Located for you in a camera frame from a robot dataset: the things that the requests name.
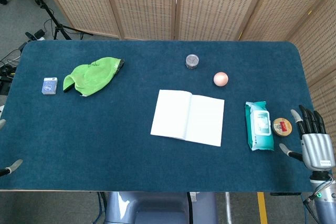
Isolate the white notebook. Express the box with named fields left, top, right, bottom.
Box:
left=150, top=89, right=225, bottom=147

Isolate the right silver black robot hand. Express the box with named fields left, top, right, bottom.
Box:
left=279, top=105, right=336, bottom=173

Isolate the blue-grey robot body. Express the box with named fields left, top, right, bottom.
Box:
left=104, top=191, right=217, bottom=224

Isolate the woven wooden folding screen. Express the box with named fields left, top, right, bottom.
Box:
left=36, top=0, right=336, bottom=130

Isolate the black tripod stand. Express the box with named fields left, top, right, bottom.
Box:
left=15, top=0, right=93, bottom=41

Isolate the blue playing card box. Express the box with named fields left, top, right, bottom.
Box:
left=41, top=77, right=58, bottom=95

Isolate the blue table mat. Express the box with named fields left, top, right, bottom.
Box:
left=0, top=40, right=317, bottom=192

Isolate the pink ball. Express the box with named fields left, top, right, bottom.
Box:
left=213, top=71, right=229, bottom=87

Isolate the teal wet wipes pack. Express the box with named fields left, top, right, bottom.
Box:
left=244, top=101, right=275, bottom=152

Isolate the green microfibre cloth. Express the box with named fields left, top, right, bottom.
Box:
left=62, top=56, right=125, bottom=97

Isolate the black power adapter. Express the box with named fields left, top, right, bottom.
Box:
left=25, top=29, right=46, bottom=41

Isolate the round tin with red label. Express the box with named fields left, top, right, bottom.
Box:
left=272, top=118, right=293, bottom=137

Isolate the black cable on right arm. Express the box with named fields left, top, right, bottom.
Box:
left=302, top=175, right=332, bottom=224

